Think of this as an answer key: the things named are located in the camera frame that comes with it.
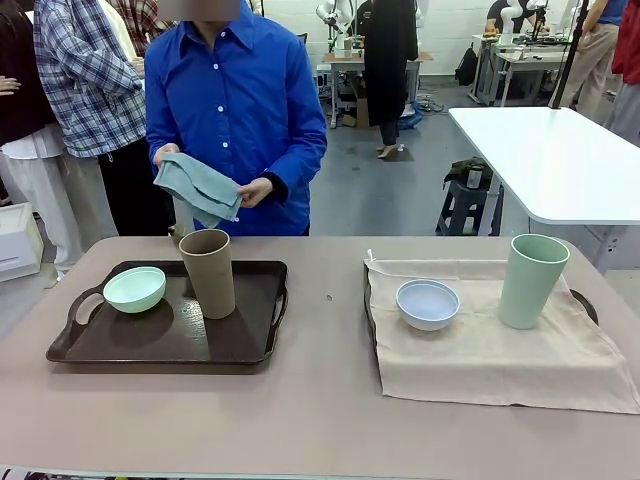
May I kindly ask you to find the person's left hand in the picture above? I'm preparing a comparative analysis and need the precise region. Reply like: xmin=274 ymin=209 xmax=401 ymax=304
xmin=238 ymin=178 xmax=275 ymax=209

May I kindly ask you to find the person's right hand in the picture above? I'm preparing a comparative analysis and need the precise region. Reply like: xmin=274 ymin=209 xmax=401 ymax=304
xmin=152 ymin=142 xmax=181 ymax=169

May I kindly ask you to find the teal cloth mat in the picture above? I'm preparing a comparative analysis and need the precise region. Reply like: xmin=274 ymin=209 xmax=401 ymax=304
xmin=152 ymin=152 xmax=244 ymax=229

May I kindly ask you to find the brown tall cup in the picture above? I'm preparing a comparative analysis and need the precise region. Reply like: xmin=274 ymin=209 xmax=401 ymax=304
xmin=178 ymin=228 xmax=236 ymax=320

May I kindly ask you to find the mint green bowl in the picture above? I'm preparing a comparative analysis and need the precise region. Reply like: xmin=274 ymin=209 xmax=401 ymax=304
xmin=102 ymin=266 xmax=167 ymax=315

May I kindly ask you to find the pale blue bowl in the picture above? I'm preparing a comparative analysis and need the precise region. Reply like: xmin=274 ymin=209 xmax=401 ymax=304
xmin=395 ymin=278 xmax=461 ymax=332

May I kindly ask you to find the pale green tall cup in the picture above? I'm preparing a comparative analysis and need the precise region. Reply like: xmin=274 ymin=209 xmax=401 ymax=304
xmin=497 ymin=233 xmax=571 ymax=331

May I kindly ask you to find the beige cloth mat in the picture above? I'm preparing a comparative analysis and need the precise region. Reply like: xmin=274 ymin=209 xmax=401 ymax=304
xmin=363 ymin=248 xmax=640 ymax=415

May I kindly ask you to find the person's left forearm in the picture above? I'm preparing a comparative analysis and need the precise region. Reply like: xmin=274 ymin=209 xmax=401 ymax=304
xmin=263 ymin=130 xmax=329 ymax=202

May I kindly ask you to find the person's right forearm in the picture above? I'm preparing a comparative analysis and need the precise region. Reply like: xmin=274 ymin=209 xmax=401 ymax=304
xmin=144 ymin=94 xmax=174 ymax=157

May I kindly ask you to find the dark brown serving tray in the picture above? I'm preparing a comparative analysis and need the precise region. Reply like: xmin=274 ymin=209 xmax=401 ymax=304
xmin=45 ymin=259 xmax=290 ymax=375
xmin=363 ymin=263 xmax=600 ymax=362

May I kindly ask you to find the person in blue plaid shirt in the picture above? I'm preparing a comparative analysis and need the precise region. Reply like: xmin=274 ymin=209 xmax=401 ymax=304
xmin=32 ymin=0 xmax=177 ymax=237

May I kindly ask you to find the person in brown plaid shirt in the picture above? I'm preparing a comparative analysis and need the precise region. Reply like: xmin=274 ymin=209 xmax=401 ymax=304
xmin=122 ymin=0 xmax=177 ymax=49

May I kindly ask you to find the brown topped background table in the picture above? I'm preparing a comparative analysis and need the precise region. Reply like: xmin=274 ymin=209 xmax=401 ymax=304
xmin=320 ymin=48 xmax=432 ymax=117

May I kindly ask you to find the white box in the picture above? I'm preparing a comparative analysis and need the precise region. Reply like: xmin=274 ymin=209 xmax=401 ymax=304
xmin=0 ymin=202 xmax=42 ymax=284

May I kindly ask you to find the person in black coat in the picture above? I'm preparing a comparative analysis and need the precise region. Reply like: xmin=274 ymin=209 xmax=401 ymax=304
xmin=360 ymin=0 xmax=420 ymax=161

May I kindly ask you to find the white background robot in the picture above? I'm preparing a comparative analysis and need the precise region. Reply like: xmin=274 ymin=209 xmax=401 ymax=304
xmin=315 ymin=0 xmax=357 ymax=52

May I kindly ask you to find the dark bag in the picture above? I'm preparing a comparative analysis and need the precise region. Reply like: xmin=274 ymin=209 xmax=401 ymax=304
xmin=443 ymin=156 xmax=494 ymax=191

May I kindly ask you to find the grey plastic stool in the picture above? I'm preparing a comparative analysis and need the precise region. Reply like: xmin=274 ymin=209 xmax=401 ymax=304
xmin=435 ymin=179 xmax=502 ymax=237

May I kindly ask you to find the black backpack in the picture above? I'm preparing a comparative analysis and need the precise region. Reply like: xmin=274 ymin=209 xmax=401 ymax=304
xmin=454 ymin=45 xmax=480 ymax=87

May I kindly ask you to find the grey background workbench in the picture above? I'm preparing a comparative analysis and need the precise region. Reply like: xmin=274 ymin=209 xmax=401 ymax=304
xmin=472 ymin=33 xmax=576 ymax=107

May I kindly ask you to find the seated person in black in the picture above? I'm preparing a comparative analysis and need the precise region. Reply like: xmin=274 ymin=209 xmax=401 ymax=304
xmin=483 ymin=0 xmax=532 ymax=37

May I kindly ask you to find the white side table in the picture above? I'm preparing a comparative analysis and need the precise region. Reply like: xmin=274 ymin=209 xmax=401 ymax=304
xmin=448 ymin=106 xmax=640 ymax=236

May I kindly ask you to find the black upright pole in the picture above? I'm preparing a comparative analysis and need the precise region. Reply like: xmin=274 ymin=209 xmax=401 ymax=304
xmin=548 ymin=0 xmax=592 ymax=110

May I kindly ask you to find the person in tan trousers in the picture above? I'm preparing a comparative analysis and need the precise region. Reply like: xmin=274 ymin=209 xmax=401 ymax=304
xmin=557 ymin=0 xmax=622 ymax=112

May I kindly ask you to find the person in red top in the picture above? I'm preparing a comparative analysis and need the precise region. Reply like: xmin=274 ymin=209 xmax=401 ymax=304
xmin=610 ymin=0 xmax=640 ymax=134

